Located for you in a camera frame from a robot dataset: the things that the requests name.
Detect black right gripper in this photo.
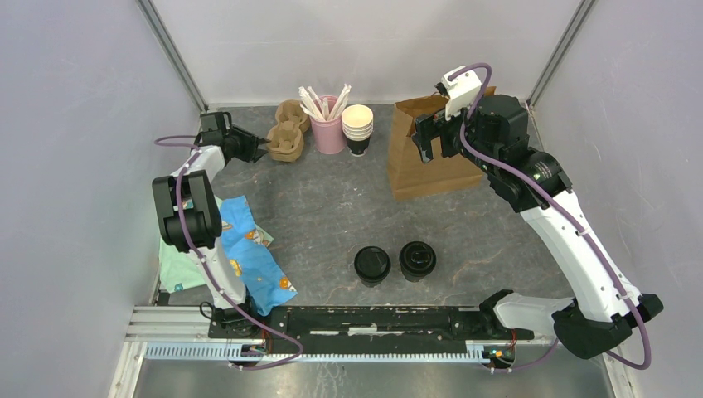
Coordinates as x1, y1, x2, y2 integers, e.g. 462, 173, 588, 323
413, 95, 500, 174

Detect brown cardboard cup carriers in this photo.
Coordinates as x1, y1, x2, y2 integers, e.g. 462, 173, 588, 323
266, 99, 311, 163

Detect brown paper takeout bag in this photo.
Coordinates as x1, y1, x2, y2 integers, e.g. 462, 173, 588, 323
387, 94, 484, 201

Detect black paper coffee cup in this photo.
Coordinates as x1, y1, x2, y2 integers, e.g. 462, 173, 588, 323
398, 240, 438, 284

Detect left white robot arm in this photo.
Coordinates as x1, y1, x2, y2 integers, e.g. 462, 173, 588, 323
152, 111, 267, 338

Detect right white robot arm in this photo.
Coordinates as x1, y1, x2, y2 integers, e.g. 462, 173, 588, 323
412, 95, 663, 367

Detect stack of paper cups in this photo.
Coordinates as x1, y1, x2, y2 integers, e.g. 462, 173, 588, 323
342, 104, 374, 157

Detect pink metal utensil cup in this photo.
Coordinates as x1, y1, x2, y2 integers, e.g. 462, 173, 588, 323
310, 116, 347, 155

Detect wooden stirrers in wrappers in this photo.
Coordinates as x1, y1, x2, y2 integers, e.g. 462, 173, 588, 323
298, 84, 352, 122

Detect blue patterned cloth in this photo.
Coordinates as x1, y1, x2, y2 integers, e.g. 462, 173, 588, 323
218, 196, 297, 316

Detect green patterned cloth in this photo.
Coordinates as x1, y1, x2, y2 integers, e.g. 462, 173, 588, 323
158, 197, 274, 294

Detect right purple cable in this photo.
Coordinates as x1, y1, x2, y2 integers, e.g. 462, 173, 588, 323
447, 61, 653, 375

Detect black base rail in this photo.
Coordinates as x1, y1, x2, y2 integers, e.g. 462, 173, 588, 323
199, 302, 535, 355

